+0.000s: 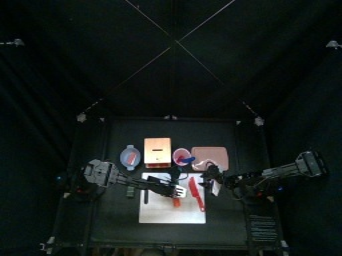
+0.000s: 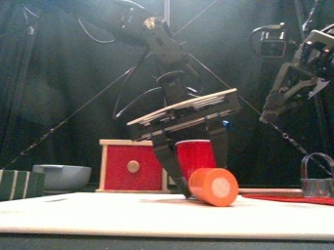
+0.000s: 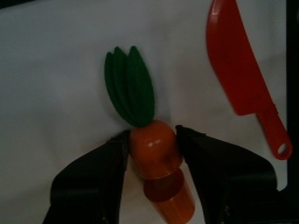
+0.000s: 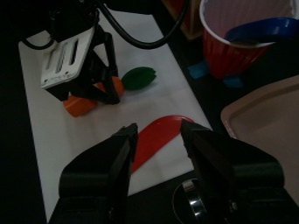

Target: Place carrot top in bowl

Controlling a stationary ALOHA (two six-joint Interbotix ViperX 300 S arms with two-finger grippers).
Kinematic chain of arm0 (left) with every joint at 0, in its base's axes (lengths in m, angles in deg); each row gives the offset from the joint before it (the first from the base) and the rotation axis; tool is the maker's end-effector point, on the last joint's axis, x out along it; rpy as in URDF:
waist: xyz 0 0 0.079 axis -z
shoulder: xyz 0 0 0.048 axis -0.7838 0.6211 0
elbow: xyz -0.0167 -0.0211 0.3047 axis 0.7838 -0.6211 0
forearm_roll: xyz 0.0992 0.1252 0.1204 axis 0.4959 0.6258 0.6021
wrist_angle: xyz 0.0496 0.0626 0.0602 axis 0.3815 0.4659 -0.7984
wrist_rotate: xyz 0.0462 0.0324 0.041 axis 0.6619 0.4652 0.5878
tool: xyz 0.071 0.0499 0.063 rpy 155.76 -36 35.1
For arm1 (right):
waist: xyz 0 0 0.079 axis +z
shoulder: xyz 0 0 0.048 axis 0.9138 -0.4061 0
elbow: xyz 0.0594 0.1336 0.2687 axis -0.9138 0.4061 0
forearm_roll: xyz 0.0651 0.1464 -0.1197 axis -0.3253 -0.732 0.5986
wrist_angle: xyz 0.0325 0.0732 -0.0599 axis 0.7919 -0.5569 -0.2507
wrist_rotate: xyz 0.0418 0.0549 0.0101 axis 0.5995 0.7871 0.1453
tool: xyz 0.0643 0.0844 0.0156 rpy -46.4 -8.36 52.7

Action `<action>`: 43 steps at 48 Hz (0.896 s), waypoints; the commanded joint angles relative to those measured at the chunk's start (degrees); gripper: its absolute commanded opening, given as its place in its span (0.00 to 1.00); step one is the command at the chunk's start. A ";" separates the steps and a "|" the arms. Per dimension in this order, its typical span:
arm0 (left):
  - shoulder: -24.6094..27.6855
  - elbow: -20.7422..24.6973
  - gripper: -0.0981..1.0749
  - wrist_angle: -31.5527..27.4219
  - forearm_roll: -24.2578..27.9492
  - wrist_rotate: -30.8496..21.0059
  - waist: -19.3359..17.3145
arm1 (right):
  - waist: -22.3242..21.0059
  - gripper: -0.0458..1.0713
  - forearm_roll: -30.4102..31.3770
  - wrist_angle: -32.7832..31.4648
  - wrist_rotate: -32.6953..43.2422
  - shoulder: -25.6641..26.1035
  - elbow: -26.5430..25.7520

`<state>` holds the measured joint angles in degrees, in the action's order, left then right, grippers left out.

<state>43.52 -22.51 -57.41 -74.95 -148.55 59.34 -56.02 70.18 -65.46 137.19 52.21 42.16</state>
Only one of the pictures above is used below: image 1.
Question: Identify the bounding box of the dark green toy carrot top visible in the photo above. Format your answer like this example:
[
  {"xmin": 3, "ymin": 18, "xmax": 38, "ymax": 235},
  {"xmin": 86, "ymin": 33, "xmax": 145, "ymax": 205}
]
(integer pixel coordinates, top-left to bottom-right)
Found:
[{"xmin": 167, "ymin": 165, "xmax": 185, "ymax": 183}]

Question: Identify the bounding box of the red toy knife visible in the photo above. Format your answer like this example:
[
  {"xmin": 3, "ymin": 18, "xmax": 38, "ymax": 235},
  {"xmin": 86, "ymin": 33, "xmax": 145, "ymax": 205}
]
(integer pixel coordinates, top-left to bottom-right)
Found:
[{"xmin": 187, "ymin": 176, "xmax": 207, "ymax": 213}]

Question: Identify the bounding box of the white cutting board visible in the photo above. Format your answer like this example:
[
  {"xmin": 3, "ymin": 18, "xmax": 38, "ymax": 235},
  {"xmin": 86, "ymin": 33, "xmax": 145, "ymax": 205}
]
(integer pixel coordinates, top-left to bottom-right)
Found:
[{"xmin": 138, "ymin": 171, "xmax": 207, "ymax": 225}]

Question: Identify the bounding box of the pink rectangular tray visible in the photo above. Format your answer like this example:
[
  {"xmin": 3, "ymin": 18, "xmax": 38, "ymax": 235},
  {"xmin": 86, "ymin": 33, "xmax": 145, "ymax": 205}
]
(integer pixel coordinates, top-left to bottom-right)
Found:
[{"xmin": 190, "ymin": 146, "xmax": 230, "ymax": 172}]

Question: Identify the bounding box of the pink cup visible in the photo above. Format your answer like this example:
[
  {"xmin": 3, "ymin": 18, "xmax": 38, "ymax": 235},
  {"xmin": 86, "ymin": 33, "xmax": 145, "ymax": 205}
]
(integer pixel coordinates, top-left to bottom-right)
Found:
[{"xmin": 171, "ymin": 147, "xmax": 194, "ymax": 167}]

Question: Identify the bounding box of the wooden box with slot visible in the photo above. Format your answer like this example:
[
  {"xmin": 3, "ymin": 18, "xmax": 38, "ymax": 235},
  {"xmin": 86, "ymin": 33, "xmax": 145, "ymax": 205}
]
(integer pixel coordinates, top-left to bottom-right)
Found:
[{"xmin": 143, "ymin": 137, "xmax": 173, "ymax": 169}]

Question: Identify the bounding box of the blue-lidded container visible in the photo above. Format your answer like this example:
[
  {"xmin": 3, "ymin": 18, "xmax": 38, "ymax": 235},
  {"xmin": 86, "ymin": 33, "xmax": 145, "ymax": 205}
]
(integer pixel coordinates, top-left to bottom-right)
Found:
[{"xmin": 118, "ymin": 144, "xmax": 143, "ymax": 172}]

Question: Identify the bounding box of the white printed label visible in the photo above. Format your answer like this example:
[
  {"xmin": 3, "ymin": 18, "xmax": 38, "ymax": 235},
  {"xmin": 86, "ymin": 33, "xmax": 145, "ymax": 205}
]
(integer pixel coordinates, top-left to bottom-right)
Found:
[{"xmin": 249, "ymin": 214, "xmax": 280, "ymax": 248}]

